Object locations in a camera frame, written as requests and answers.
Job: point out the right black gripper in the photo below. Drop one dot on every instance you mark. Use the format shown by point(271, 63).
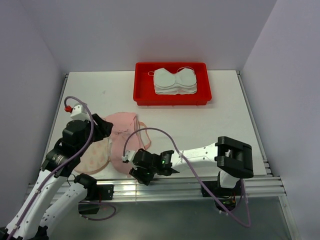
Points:
point(140, 176)

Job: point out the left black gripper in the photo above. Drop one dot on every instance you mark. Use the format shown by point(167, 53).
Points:
point(103, 128)

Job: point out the pink bra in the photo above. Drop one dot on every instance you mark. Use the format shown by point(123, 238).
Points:
point(124, 124)

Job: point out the white bra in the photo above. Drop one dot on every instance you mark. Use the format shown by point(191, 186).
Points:
point(183, 82)

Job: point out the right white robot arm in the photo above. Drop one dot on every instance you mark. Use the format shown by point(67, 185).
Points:
point(232, 158)

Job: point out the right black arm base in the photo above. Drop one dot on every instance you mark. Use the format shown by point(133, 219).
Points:
point(229, 197)

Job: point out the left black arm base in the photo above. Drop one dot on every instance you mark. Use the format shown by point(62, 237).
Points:
point(95, 201)

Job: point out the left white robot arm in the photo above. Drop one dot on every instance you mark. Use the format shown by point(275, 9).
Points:
point(37, 217)

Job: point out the red plastic tray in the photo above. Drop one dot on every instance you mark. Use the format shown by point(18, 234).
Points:
point(144, 93)

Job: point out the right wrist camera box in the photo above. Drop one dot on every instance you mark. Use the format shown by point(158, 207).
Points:
point(128, 156)

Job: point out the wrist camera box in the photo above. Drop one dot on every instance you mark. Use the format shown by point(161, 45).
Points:
point(77, 112)
point(128, 156)

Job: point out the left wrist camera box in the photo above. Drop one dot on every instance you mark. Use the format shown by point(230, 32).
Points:
point(77, 112)

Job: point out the aluminium frame rail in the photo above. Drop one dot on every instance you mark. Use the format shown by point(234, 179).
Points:
point(228, 113)

